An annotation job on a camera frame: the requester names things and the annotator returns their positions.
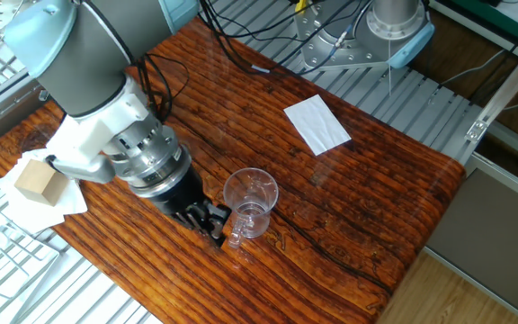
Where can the white crumpled cloth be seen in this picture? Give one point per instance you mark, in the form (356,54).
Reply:
(34,216)

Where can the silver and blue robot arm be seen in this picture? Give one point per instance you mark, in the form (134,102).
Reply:
(83,58)

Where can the white wrist sensor mount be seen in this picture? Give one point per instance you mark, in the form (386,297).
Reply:
(83,139)

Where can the green board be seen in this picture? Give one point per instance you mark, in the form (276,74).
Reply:
(470,8)

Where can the grey flat board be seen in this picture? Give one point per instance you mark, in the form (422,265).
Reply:
(488,234)

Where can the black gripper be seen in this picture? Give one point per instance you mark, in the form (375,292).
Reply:
(184,193)

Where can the large wooden block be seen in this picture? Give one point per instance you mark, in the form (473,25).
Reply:
(38,184)

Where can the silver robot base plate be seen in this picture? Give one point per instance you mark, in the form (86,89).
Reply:
(331,49)

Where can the aluminium frame bar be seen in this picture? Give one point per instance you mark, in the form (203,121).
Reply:
(511,81)

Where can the white paper sheet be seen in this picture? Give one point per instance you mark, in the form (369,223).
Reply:
(317,126)

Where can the thin white rod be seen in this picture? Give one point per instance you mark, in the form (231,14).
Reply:
(390,67)

